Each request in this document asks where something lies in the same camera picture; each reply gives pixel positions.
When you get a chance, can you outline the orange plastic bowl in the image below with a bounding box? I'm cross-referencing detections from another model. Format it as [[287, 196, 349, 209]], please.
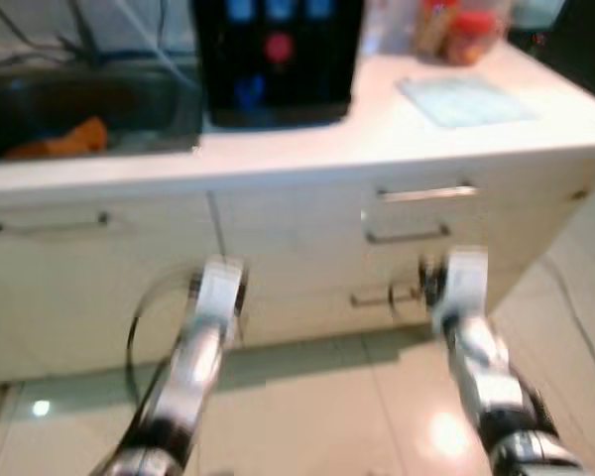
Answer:
[[55, 116, 111, 158]]

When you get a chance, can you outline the cream kitchen base cabinet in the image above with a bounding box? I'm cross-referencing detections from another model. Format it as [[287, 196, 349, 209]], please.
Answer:
[[0, 149, 595, 383]]

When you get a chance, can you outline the pale glass cutting board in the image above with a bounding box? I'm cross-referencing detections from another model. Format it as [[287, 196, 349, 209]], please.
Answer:
[[396, 73, 537, 129]]

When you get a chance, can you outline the black water dispenser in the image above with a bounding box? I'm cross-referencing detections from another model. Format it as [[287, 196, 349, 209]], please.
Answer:
[[190, 0, 367, 129]]

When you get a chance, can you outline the red lid jar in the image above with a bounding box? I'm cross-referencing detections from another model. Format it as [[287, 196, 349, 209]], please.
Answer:
[[446, 8, 504, 66]]

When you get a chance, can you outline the orange snack packet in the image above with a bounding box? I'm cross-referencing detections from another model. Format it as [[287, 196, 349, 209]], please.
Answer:
[[414, 0, 453, 58]]

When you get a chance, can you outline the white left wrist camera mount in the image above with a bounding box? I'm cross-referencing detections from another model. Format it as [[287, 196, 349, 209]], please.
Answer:
[[192, 255, 250, 349]]

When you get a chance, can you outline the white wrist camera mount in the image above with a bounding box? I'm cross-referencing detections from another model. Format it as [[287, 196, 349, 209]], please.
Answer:
[[440, 247, 490, 319], [192, 255, 250, 349]]

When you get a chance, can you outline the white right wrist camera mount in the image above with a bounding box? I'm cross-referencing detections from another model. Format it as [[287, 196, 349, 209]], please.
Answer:
[[440, 247, 490, 319]]

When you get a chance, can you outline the silver drawer handle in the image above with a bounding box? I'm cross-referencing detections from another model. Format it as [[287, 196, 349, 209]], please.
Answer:
[[0, 212, 116, 238], [364, 222, 453, 245], [349, 285, 423, 307], [376, 182, 478, 203]]

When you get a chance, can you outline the black floor cable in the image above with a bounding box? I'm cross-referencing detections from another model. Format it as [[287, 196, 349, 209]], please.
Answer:
[[538, 256, 595, 390]]

